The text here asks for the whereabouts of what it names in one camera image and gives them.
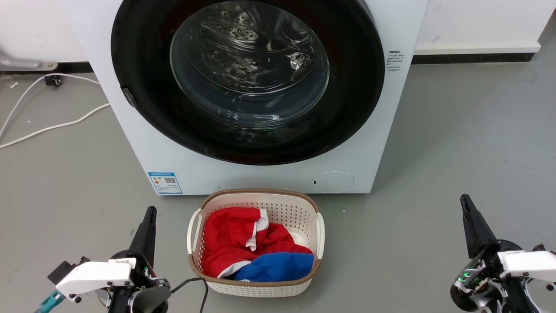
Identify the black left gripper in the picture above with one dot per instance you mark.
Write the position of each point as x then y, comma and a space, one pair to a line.
145, 282

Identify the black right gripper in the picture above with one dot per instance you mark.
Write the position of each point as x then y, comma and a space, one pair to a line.
486, 278

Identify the black round washer door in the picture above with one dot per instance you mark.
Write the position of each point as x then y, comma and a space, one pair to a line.
139, 87

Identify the white front-load washing machine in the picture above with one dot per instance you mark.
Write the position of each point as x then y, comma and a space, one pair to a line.
260, 178

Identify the blue energy label sticker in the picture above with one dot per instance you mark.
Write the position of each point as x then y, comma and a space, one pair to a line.
166, 183

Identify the red garment with white stripes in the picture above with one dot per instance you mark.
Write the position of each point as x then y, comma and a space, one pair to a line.
226, 234

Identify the white plastic laundry basket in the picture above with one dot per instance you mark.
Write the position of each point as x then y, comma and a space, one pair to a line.
260, 289

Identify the blue garment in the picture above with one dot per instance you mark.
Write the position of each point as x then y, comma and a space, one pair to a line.
278, 267

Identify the round white filter cover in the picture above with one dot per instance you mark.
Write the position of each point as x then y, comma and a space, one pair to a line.
333, 182

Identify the small black plug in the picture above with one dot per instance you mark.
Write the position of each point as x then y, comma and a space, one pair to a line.
53, 80

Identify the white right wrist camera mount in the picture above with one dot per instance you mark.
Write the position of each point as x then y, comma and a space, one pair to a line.
530, 263

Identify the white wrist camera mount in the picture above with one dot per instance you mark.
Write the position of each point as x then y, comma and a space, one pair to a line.
530, 263
93, 274

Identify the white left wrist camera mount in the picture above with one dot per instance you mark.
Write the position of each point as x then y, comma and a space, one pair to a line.
93, 274

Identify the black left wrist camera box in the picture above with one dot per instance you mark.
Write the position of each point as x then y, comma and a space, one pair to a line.
65, 269

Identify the grey metal floor bracket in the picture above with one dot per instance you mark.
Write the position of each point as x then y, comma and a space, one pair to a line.
21, 64

